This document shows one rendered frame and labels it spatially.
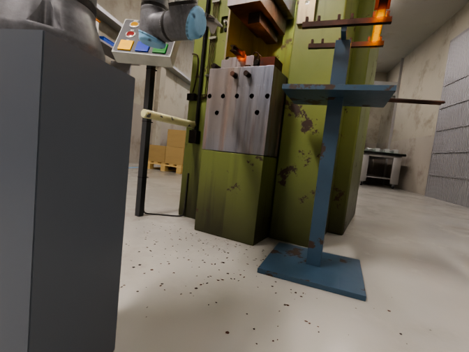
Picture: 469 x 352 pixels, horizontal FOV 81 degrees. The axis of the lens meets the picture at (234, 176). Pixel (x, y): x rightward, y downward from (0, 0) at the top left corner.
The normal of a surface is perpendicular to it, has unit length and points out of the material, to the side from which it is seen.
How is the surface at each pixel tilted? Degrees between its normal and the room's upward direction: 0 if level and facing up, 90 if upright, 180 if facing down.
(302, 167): 90
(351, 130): 90
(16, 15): 70
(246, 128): 90
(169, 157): 90
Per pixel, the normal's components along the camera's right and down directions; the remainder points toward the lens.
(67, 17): 0.78, -0.21
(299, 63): -0.47, 0.02
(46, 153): 0.98, 0.12
